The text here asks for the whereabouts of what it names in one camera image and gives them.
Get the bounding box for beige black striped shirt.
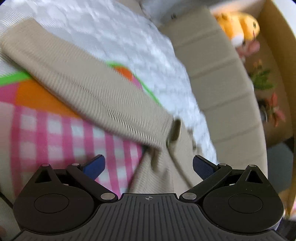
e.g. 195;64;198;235
1;19;202;194

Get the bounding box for colourful cartoon play mat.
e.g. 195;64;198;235
0;60;163;204

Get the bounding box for red leaf potted plant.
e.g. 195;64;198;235
263;92;286;128

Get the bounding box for beige padded headboard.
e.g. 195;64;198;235
160;7;268;174

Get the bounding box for yellow plush toy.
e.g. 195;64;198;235
215;12;260;47

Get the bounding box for white quilted mattress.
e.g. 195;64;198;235
1;1;217;162

